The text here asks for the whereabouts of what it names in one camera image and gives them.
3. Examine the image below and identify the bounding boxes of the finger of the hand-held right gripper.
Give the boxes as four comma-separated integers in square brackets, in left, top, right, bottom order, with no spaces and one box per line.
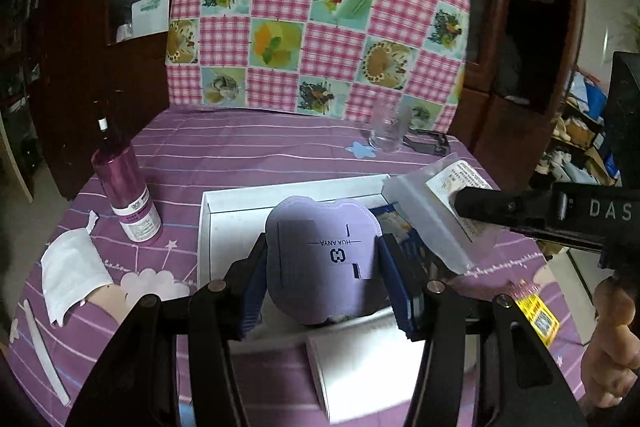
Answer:
[500,224,606,254]
[452,187,556,228]

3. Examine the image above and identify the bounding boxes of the clear glass cup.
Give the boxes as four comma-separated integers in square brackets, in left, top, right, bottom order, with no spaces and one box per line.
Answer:
[368,99,412,154]

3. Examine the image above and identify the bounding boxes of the pink checked patchwork pillow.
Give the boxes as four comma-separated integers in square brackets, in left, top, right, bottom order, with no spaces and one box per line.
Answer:
[165,0,473,135]

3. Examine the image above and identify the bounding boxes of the white printed carton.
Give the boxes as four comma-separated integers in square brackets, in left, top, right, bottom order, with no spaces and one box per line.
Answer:
[131,0,168,40]

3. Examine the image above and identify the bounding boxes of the blue cartoon eye mask packet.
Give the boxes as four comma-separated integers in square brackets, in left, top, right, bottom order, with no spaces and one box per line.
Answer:
[372,204,431,278]

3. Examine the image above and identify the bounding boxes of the white toilet paper roll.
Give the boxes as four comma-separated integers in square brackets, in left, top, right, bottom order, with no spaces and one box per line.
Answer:
[305,319,426,423]

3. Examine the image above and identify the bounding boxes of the white face mask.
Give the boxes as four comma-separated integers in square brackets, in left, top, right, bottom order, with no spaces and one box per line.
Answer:
[41,212,115,328]

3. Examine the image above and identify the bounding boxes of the lavender face mask packet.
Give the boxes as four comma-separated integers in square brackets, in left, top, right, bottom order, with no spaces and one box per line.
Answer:
[264,196,391,325]

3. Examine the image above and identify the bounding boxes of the person's right hand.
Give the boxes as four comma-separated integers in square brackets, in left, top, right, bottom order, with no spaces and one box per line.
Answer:
[580,277,640,405]

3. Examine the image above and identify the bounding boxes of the purple pump bottle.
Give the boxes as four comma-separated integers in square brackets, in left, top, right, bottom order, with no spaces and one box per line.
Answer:
[91,102,163,244]

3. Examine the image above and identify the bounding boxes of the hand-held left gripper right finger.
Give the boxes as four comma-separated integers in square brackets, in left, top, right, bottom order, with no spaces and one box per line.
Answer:
[377,238,588,427]

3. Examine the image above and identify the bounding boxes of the yellow tissue packet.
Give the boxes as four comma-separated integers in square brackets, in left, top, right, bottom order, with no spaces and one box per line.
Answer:
[510,279,560,348]

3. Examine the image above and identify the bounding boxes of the clear zip bag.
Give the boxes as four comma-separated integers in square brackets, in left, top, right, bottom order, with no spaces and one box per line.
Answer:
[381,153,503,273]

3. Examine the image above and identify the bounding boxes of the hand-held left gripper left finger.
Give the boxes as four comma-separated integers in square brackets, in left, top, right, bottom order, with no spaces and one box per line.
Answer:
[65,234,271,427]

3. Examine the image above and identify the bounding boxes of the white nail file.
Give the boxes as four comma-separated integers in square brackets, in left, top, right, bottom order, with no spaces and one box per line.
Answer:
[22,299,71,406]

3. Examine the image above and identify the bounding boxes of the shelf of shoes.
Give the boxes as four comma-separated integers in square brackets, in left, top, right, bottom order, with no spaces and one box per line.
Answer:
[550,72,626,188]

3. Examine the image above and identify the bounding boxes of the dark wooden cabinet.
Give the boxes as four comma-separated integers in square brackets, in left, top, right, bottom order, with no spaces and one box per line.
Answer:
[30,0,588,202]

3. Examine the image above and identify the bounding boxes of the purple printed tablecloth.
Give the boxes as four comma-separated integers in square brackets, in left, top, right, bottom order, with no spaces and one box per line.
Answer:
[0,104,591,427]

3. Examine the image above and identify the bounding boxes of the black plastic clip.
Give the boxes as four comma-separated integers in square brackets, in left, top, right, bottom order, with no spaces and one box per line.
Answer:
[402,129,451,158]

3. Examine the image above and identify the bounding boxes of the white cardboard box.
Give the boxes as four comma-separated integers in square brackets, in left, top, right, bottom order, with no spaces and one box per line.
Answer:
[196,174,426,348]

